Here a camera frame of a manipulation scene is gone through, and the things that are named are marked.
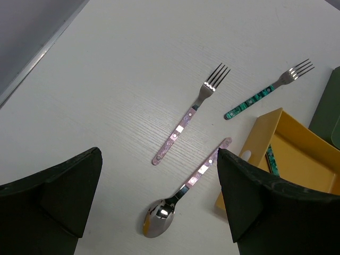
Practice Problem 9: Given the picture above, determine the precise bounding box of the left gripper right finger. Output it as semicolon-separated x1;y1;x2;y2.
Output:
217;149;339;254

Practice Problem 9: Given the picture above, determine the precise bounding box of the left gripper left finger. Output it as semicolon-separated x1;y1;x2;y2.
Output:
1;147;103;254

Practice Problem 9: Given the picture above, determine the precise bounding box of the green handled knife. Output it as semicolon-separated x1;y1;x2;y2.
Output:
266;145;280;176

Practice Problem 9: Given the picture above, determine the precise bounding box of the pink handled fork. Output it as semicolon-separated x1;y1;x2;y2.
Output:
151;63;230;166

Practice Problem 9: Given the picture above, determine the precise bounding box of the yellow container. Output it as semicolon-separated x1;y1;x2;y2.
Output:
214;107;340;221

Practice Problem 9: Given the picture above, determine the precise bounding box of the green container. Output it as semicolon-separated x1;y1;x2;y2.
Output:
309;67;339;149

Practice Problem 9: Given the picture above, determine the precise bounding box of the pink handled spoon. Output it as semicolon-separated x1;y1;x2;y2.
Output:
142;137;232;238

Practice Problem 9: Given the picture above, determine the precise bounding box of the green handled fork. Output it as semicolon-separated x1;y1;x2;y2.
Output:
224;59;315;120

